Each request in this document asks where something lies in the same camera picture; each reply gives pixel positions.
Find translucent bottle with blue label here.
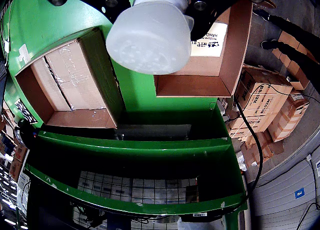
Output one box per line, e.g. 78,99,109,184
105,0,195,75

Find brown cardboard box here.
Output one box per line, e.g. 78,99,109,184
153,0,254,98

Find shallow cardboard tray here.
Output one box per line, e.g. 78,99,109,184
14,26,126,129

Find flat cardboard sheets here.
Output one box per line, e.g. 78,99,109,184
271,30,320,91

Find printed cardboard box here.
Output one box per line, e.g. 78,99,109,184
226,65,294,139

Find taped cardboard box stack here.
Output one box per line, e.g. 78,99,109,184
267,90,311,143

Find small brown cardboard boxes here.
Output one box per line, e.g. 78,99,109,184
239,130,285,170

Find stacked cardboard boxes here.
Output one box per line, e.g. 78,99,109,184
8,144,29,183

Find cow print carton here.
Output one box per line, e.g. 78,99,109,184
189,20,229,57

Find white scribbled paper sticker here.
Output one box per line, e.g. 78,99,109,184
17,43,33,64

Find person in black clothes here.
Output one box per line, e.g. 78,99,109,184
252,9,320,66

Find black white patterned card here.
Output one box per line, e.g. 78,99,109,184
13,99,39,125

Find black handheld barcode scanner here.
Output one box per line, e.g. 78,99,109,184
15,119,40,146

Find white printed paper sheet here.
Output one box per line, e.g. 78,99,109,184
15,175,31,216

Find black power adapter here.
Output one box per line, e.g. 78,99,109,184
180,211,225,223

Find thin black cable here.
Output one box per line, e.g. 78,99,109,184
233,85,265,206

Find black wall cable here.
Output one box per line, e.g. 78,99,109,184
294,155,320,230

